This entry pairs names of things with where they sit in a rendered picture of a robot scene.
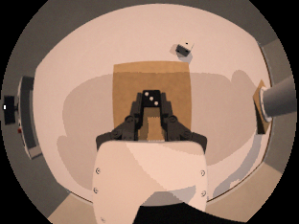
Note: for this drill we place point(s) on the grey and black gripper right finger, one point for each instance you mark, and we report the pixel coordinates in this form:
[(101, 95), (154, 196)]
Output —
[(174, 130)]

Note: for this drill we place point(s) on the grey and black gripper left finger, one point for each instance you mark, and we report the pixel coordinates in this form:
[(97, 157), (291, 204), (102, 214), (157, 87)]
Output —
[(126, 130)]

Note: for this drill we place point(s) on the beige die with black pips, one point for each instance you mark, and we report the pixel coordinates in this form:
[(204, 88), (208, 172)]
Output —
[(184, 46)]

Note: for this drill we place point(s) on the brown mat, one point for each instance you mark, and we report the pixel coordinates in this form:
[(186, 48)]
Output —
[(172, 77)]

